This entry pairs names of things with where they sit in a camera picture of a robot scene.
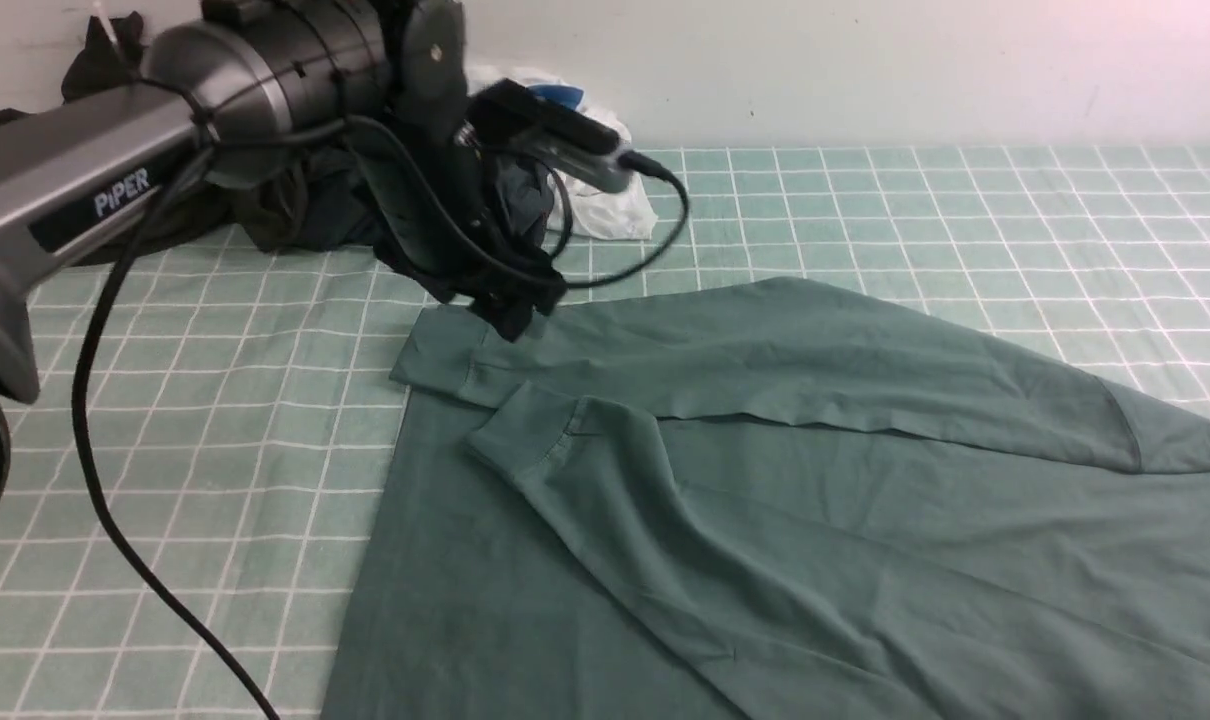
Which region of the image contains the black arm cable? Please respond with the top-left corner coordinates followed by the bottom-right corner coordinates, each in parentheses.
top-left (71, 110), bottom-right (691, 720)

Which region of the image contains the green long-sleeved shirt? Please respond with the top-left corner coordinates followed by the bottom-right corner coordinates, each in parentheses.
top-left (319, 278), bottom-right (1210, 719)

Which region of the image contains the white crumpled garment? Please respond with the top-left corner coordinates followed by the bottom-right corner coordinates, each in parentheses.
top-left (465, 61), bottom-right (657, 241)

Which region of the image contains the dark grey crumpled garment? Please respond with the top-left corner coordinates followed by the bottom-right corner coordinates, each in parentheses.
top-left (281, 146), bottom-right (557, 252)

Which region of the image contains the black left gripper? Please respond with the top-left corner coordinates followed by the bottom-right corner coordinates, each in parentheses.
top-left (355, 1), bottom-right (565, 341)

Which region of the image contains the dark olive crumpled garment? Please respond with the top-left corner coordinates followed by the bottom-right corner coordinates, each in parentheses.
top-left (61, 12), bottom-right (352, 257)

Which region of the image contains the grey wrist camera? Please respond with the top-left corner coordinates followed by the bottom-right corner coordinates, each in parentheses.
top-left (465, 79), bottom-right (633, 192)

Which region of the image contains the green checkered tablecloth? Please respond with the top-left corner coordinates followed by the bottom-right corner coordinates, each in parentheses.
top-left (0, 146), bottom-right (1210, 719)

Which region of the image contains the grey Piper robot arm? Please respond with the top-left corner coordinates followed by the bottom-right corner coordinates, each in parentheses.
top-left (0, 1), bottom-right (1210, 495)

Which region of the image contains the blue crumpled garment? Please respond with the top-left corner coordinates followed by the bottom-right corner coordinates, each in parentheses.
top-left (528, 85), bottom-right (584, 111)

